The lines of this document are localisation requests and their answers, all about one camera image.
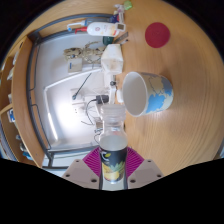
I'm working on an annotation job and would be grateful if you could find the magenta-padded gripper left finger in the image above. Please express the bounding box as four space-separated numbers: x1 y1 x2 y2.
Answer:
62 146 104 190

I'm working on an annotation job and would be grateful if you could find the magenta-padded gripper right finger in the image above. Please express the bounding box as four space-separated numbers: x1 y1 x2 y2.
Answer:
124 146 165 190

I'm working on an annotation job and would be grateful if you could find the clear bottle with pineapple label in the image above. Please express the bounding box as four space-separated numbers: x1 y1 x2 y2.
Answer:
98 104 129 185

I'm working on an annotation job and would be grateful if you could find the white desk lamp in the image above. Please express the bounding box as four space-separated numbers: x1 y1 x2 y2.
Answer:
43 68 116 141

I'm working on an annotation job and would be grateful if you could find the small black charger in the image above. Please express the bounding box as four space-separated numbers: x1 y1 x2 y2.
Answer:
95 94 110 104

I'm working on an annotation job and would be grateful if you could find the white cup with blue map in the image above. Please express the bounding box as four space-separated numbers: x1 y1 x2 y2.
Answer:
122 70 174 118

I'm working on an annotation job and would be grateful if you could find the white paper bag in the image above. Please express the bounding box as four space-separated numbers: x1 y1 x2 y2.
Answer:
100 43 123 76

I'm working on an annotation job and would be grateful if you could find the brown tree figure toy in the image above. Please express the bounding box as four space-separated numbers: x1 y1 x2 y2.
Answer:
63 41 106 66

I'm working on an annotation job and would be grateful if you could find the flat round red coaster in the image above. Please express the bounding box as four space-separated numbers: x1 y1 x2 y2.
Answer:
144 21 171 49

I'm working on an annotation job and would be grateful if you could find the white pump bottle, red pump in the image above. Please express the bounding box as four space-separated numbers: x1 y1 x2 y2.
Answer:
74 21 127 38

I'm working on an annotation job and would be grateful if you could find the green plastic pouch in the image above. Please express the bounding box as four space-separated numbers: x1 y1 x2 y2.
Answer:
122 0 134 10

